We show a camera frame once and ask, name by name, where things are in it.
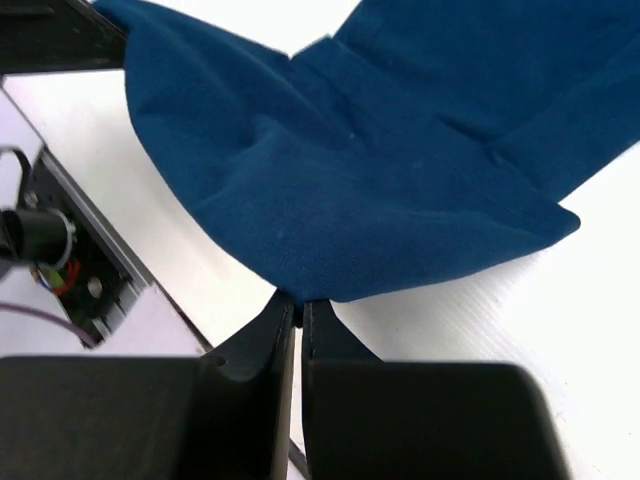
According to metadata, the blue t shirt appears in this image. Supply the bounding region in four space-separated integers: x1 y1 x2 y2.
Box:
95 1 639 302

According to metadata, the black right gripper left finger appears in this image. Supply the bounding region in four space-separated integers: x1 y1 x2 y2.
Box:
1 292 294 479

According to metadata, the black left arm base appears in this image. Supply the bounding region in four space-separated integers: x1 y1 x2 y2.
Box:
1 146 153 347

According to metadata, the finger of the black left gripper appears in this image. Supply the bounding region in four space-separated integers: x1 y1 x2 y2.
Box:
0 0 126 74

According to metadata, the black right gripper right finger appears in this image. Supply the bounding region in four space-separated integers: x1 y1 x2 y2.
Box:
302 301 569 479

